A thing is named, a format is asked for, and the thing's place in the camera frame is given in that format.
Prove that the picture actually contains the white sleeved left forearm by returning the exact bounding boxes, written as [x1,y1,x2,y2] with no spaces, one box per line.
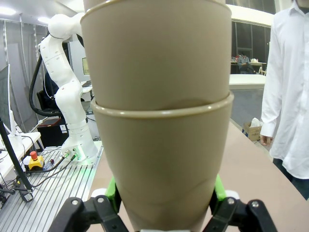
[260,60,292,138]

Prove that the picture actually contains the aluminium profile base plate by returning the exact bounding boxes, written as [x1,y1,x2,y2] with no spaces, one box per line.
[0,144,105,232]

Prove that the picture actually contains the yellow red emergency stop button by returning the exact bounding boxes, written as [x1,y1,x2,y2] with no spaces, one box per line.
[28,151,45,170]

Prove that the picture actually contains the black corrugated cable hose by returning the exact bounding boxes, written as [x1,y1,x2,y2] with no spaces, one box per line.
[28,57,64,117]

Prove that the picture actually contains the seated person in background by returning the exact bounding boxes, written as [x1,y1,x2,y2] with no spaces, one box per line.
[236,51,257,74]

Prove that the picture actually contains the person's left hand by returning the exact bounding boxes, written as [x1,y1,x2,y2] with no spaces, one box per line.
[260,133,274,146]

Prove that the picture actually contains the brown cardboard box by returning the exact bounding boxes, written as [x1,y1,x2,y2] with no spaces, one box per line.
[242,120,264,142]

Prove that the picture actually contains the person in white shirt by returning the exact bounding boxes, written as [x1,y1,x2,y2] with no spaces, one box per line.
[260,0,309,202]

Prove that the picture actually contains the black camera stand pole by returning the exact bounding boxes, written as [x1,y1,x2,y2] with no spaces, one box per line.
[0,117,34,193]

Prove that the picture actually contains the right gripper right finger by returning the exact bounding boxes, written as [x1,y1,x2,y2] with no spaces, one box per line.
[205,174,279,232]

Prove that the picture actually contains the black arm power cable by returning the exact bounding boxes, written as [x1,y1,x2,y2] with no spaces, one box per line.
[25,149,78,188]

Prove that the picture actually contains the brown plastic cup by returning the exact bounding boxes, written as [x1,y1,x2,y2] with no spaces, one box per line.
[80,0,232,115]
[90,93,235,232]
[83,0,226,12]

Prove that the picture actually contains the black controller box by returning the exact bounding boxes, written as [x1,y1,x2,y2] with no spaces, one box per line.
[37,117,70,148]

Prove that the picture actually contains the small white side table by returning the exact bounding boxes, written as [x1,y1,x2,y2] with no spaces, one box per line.
[228,73,267,90]

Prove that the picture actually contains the curved white monitor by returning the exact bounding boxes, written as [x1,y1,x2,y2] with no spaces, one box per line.
[0,64,18,136]

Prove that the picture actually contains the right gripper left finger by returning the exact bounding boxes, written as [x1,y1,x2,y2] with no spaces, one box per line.
[54,175,126,232]

